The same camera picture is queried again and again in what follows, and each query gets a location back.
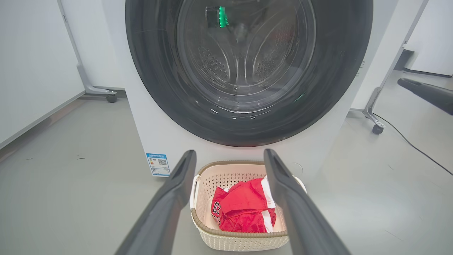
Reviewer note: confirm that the white front-load washing machine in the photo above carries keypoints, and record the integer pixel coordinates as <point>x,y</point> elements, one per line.
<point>159,134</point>

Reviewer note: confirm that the black partition base foot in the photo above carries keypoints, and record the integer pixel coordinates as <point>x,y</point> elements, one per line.
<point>403,60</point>

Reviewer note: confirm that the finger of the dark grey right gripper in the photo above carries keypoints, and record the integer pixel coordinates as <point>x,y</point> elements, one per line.
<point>431,95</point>

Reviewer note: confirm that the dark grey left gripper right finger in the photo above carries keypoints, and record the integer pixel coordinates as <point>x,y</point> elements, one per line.
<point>300,219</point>

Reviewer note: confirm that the washing machine glass door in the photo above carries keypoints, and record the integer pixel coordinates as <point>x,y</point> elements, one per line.
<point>159,88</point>

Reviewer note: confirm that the white partition panel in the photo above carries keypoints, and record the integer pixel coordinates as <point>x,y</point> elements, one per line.
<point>35,53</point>
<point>382,42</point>

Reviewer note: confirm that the blue energy label sticker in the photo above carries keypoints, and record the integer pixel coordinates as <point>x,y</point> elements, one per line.
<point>158,164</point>

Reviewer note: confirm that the red and white garment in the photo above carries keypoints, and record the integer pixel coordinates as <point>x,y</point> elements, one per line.
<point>244,202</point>

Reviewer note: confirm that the cream perforated laundry basket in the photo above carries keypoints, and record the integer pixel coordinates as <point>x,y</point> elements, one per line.
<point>240,242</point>

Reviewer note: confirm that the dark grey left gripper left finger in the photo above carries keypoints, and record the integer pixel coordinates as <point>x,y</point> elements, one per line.
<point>166,212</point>

